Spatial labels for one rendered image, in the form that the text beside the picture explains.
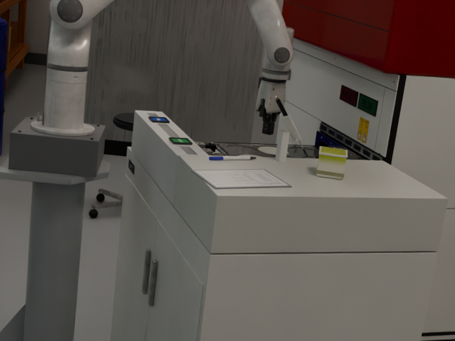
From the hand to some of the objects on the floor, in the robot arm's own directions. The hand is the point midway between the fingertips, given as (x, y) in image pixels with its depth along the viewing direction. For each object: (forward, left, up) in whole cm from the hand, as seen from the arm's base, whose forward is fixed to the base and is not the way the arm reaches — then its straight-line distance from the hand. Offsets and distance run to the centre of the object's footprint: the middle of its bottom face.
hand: (268, 127), depth 266 cm
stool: (-18, +199, -91) cm, 220 cm away
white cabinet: (-3, -12, -99) cm, 100 cm away
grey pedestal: (-73, +7, -99) cm, 123 cm away
